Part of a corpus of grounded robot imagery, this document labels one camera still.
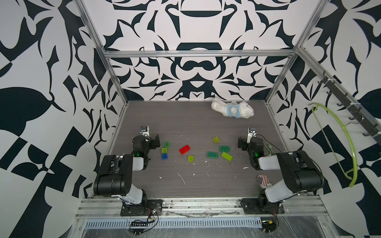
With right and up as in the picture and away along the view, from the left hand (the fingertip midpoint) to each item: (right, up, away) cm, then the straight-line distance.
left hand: (149, 133), depth 94 cm
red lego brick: (+23, -10, -1) cm, 25 cm away
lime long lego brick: (+48, -14, -3) cm, 50 cm away
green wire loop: (+76, -10, +1) cm, 77 cm away
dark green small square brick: (+11, -7, 0) cm, 13 cm away
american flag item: (+64, -24, -15) cm, 70 cm away
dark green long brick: (+48, -10, 0) cm, 49 cm away
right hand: (+63, -1, +1) cm, 63 cm away
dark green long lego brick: (+39, -13, -3) cm, 41 cm away
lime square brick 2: (+43, -5, +3) cm, 43 cm away
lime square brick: (+10, -10, -1) cm, 14 cm away
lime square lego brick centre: (+26, -15, -5) cm, 30 cm away
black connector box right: (+63, -41, -23) cm, 79 cm away
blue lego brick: (+11, -14, -4) cm, 18 cm away
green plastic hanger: (+89, -12, -34) cm, 96 cm away
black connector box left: (+1, -42, -22) cm, 47 cm away
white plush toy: (+54, +15, +5) cm, 57 cm away
